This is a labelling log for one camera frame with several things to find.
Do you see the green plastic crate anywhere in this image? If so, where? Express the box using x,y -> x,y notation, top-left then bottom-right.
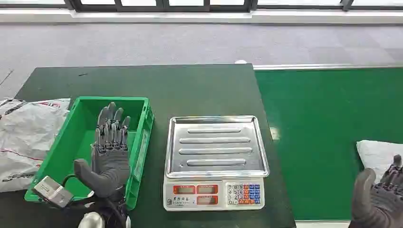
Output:
24,96 -> 155,211

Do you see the pale grey soft parcel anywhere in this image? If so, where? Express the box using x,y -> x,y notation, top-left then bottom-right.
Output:
356,140 -> 403,183

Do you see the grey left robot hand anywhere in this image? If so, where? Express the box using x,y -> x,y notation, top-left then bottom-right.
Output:
73,102 -> 132,202

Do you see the silver conveyor frame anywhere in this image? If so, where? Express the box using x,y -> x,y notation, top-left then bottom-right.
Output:
252,64 -> 403,228

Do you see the black left camera cable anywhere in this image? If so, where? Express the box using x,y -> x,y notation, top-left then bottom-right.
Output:
61,174 -> 77,189

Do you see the white window sill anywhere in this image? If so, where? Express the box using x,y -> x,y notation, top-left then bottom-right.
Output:
0,9 -> 403,25

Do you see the large white printed sack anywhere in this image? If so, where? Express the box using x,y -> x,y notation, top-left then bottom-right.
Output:
0,98 -> 71,193

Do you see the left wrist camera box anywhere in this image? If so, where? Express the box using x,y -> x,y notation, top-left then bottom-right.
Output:
33,176 -> 74,209

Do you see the white electronic scale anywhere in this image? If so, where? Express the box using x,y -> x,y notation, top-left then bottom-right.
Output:
163,176 -> 266,212

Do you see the green conveyor belt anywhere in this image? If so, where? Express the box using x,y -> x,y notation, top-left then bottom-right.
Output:
254,67 -> 403,221

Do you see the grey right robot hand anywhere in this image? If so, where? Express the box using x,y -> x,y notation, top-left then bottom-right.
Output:
348,154 -> 403,228

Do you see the dark window frame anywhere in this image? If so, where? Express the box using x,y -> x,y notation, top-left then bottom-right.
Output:
64,0 -> 403,12

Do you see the steel scale tray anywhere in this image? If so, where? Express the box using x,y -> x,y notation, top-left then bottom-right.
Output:
165,115 -> 270,180

